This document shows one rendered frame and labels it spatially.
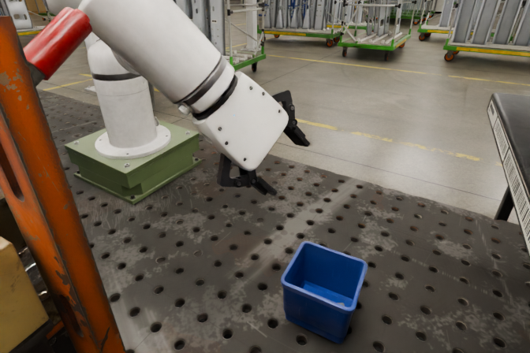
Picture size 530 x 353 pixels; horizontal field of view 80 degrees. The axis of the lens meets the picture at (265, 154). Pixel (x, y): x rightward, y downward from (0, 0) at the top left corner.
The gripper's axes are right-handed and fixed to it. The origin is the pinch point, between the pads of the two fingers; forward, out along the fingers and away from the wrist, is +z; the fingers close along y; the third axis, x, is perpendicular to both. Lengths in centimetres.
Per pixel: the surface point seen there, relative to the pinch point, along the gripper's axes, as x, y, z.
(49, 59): -11.2, -10.0, -29.5
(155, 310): 10.6, -29.5, 2.9
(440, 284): -12.8, 0.3, 33.6
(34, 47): -11.1, -10.0, -30.6
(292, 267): -2.9, -11.8, 10.2
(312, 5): 548, 503, 223
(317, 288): -1.5, -12.3, 19.8
